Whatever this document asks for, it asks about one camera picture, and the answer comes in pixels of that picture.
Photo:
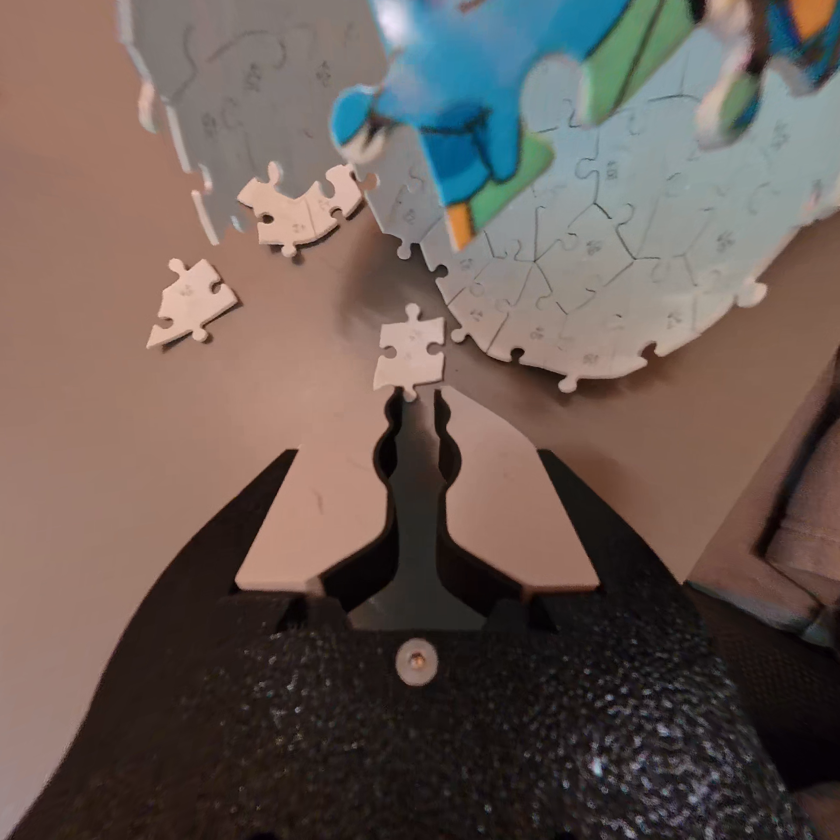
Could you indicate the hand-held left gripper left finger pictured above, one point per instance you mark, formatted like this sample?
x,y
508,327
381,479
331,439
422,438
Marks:
x,y
315,525

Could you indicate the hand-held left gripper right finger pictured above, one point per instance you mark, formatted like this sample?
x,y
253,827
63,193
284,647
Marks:
x,y
518,518

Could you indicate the printed puzzle ball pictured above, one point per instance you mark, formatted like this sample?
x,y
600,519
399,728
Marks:
x,y
590,262

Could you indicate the pointed white puzzle piece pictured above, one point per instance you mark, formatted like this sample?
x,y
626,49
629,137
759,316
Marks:
x,y
190,305

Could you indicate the joined white puzzle piece pair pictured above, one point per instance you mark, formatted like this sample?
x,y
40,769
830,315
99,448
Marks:
x,y
295,216

